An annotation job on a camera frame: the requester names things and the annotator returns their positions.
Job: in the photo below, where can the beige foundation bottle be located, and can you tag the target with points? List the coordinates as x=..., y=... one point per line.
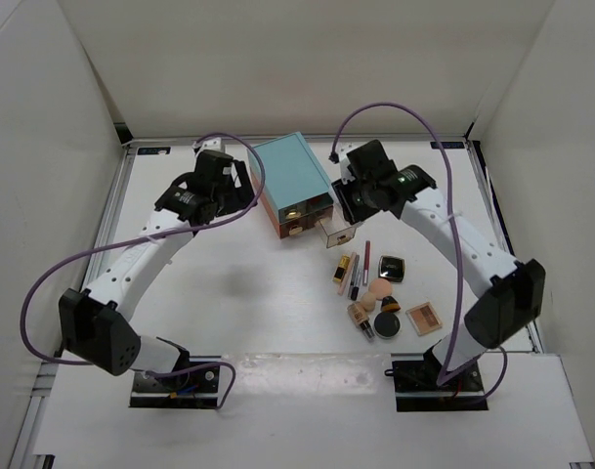
x=360, y=319

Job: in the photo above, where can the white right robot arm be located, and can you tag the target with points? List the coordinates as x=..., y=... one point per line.
x=509, y=292

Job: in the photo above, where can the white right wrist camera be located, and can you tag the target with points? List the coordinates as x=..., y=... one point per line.
x=339, y=157

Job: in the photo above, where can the pink makeup pencil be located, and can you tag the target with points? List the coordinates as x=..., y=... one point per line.
x=348, y=274

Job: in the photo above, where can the black orange kabuki brush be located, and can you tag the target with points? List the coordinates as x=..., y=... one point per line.
x=389, y=305

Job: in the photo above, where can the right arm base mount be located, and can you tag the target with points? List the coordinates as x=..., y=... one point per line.
x=417, y=391

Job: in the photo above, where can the black round jar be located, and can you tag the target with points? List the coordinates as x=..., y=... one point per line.
x=387, y=325

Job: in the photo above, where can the black square compact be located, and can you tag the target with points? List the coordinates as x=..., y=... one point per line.
x=391, y=268

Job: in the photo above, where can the teal and orange drawer box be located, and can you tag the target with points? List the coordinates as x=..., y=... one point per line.
x=295, y=186

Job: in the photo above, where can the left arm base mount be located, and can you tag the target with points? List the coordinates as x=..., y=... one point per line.
x=194, y=390

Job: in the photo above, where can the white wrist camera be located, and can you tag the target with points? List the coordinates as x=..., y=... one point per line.
x=215, y=144
x=339, y=157

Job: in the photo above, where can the silver black eyeliner pen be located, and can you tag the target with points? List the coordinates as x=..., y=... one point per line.
x=356, y=279

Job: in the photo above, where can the peach makeup sponge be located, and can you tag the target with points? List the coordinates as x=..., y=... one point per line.
x=377, y=290

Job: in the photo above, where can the red lip gloss stick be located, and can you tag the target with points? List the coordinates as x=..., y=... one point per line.
x=366, y=256

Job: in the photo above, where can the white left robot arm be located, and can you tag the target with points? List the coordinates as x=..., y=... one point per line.
x=96, y=320

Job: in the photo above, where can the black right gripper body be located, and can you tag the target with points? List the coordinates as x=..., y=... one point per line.
x=366, y=186

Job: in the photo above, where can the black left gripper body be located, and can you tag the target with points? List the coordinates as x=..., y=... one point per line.
x=226, y=199

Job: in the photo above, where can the gold black lipstick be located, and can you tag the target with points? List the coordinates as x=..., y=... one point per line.
x=341, y=269

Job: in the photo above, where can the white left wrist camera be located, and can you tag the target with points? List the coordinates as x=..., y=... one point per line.
x=215, y=144

